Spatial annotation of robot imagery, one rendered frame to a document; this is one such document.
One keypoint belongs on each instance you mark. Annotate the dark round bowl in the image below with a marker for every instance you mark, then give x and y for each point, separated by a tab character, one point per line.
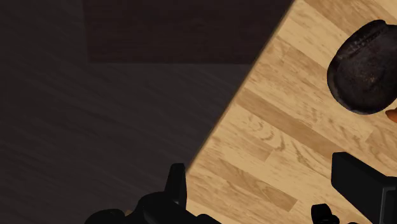
366	71

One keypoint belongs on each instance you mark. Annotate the orange round thing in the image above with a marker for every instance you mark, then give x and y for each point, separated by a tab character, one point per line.
392	114

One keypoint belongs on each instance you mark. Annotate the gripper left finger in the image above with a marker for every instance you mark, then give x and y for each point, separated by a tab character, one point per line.
175	189

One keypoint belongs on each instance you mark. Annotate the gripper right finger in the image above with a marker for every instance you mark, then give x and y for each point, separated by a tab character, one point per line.
359	183

